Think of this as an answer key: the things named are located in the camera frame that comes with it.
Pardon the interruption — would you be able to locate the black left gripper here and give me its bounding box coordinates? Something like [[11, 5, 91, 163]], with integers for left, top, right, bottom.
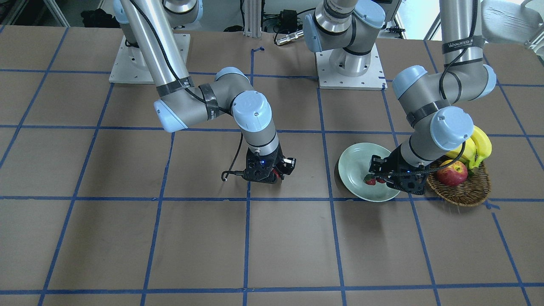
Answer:
[[369, 147, 430, 195]]

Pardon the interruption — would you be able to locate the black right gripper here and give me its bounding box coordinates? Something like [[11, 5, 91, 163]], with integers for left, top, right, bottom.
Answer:
[[242, 147, 297, 184]]

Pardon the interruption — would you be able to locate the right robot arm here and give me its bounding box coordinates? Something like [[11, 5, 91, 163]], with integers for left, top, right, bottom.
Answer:
[[114, 0, 296, 184]]

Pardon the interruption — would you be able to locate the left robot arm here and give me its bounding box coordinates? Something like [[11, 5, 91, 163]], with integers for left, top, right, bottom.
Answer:
[[303, 0, 497, 194]]

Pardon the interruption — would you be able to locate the light green plate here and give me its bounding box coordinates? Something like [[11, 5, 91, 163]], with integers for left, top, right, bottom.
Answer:
[[338, 142, 400, 202]]

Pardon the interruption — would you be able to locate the red yellow apple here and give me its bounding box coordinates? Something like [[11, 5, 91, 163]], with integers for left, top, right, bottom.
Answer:
[[436, 161, 468, 187]]

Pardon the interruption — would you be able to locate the yellow banana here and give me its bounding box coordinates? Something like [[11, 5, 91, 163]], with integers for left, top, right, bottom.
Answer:
[[445, 138, 476, 169], [470, 125, 492, 168]]

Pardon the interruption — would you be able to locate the brown wicker basket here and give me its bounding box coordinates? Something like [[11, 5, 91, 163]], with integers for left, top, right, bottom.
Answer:
[[427, 162, 491, 207]]

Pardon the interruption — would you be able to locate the yellow banana top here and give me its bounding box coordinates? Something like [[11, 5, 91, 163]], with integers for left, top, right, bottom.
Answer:
[[470, 125, 492, 168]]

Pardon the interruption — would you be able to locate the silver metal connector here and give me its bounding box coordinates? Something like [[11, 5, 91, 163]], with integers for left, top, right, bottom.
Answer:
[[275, 30, 304, 46]]

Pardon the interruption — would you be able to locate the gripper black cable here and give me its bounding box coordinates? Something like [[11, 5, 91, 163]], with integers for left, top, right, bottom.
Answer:
[[221, 132, 247, 182]]

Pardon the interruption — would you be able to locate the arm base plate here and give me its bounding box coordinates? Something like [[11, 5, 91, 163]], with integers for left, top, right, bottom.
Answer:
[[315, 45, 388, 91], [109, 33, 191, 84]]

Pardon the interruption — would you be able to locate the aluminium frame post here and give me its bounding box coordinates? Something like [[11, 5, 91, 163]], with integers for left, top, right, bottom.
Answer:
[[240, 0, 263, 40]]

